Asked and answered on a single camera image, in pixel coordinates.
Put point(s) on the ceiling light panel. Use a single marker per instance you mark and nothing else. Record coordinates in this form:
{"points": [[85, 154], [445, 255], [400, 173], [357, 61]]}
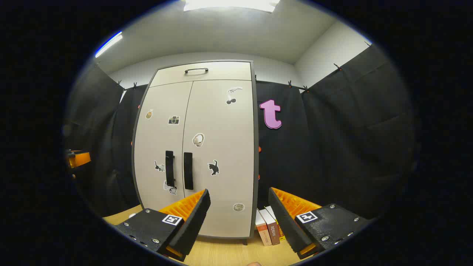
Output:
{"points": [[231, 4]]}

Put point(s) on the black backdrop cloth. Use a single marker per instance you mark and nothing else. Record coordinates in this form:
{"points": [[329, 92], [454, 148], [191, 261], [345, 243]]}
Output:
{"points": [[332, 147]]}

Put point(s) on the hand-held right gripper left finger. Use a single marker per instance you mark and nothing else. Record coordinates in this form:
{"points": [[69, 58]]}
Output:
{"points": [[195, 218]]}

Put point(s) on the beige cabinet door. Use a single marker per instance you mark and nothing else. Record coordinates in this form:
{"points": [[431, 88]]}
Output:
{"points": [[221, 147], [155, 140]]}

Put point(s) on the ceiling strip light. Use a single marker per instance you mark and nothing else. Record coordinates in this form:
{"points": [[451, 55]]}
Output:
{"points": [[108, 44]]}

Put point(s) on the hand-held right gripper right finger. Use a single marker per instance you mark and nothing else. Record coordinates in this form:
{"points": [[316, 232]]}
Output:
{"points": [[286, 221]]}

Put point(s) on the beige double-door shoe cabinet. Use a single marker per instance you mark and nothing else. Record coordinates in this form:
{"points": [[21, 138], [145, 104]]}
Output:
{"points": [[221, 70]]}

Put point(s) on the salmon spine book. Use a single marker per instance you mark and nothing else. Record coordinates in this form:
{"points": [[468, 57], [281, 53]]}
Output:
{"points": [[263, 231]]}

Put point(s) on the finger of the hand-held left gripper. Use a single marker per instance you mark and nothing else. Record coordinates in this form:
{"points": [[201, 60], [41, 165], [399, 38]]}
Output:
{"points": [[79, 159]]}

